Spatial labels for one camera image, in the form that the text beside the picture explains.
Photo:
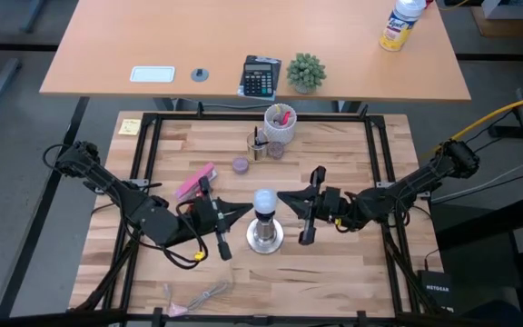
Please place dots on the white lightbulb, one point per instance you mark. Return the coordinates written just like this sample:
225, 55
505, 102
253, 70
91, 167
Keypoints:
265, 201

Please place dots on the grey box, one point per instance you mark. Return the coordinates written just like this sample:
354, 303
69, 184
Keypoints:
511, 9

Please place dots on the yellow sticky note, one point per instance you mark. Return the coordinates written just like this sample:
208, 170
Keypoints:
129, 126

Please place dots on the black calculator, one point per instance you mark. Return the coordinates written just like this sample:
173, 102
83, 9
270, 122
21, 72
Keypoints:
258, 81
274, 61

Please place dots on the black pen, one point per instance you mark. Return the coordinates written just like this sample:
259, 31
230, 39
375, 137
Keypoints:
255, 141

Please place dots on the small green potted plant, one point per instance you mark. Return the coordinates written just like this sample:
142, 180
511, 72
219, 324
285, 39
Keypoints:
306, 72

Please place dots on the black Netgear box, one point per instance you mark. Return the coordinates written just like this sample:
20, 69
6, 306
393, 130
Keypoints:
436, 290

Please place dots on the red bowl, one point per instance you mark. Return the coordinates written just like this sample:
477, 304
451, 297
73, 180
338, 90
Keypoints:
429, 2

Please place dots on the red pen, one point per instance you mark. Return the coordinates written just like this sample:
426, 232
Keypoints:
285, 118

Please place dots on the yellow Lysol wipes canister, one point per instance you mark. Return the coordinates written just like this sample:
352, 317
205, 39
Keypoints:
397, 27

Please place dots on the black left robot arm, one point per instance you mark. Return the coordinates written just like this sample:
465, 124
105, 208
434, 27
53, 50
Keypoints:
143, 213

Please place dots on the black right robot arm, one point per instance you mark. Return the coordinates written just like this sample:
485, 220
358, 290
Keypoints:
407, 188

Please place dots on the grey desk grommet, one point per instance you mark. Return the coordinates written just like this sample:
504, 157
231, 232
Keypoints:
200, 75

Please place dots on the light wood desk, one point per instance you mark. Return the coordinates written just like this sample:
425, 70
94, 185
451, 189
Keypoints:
198, 36

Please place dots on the white rectangular tray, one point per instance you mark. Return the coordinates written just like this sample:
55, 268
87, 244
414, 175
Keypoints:
152, 74

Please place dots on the small purple jar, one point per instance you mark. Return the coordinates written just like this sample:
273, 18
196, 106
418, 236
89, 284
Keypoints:
276, 151

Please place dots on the white ribbed pen cup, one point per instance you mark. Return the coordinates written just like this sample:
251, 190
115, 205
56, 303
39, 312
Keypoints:
279, 132

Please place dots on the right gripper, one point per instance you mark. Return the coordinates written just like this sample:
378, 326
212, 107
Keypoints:
332, 204

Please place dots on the brown cardboard sheet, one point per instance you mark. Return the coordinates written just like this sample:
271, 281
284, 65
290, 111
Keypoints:
506, 28

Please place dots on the black metal table frame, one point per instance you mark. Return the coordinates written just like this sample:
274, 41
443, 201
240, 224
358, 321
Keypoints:
220, 116

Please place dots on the purple round cap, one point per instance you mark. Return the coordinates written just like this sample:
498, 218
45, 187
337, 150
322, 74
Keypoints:
240, 165

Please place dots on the metal lamp stand black socket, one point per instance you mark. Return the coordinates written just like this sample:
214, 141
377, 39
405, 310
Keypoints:
265, 238

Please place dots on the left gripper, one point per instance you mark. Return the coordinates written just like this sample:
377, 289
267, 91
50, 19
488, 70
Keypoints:
202, 218

